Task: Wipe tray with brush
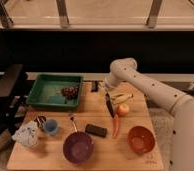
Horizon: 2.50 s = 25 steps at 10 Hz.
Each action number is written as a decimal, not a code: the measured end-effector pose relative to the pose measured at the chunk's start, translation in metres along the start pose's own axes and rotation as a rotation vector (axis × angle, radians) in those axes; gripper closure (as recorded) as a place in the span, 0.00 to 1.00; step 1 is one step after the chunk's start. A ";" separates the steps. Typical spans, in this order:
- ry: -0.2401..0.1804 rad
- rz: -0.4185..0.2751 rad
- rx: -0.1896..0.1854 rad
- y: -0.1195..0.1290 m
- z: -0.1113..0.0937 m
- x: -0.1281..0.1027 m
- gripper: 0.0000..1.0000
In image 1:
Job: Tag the green plastic tray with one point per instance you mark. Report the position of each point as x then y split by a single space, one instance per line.
46 92

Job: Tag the black chair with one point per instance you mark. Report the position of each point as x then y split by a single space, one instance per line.
12 82

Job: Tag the purple bowl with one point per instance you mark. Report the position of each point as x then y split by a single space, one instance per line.
78 147

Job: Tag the small black object on board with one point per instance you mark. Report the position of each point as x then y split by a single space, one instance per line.
94 87

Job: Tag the blue cup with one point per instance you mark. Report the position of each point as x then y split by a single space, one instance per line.
51 127

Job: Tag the red yellow apple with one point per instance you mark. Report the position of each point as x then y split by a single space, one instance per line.
122 110

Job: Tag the wooden board table top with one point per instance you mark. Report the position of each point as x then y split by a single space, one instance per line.
110 154

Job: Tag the orange carrot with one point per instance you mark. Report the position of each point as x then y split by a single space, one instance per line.
115 126

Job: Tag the white crumpled cloth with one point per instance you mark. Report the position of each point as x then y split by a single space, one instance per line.
26 135

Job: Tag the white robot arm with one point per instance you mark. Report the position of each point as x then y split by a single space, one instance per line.
178 103

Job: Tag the orange bowl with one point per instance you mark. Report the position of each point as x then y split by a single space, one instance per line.
140 139

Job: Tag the black rectangular block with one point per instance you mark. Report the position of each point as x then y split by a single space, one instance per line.
96 130

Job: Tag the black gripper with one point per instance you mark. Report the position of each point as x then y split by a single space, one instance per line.
109 104

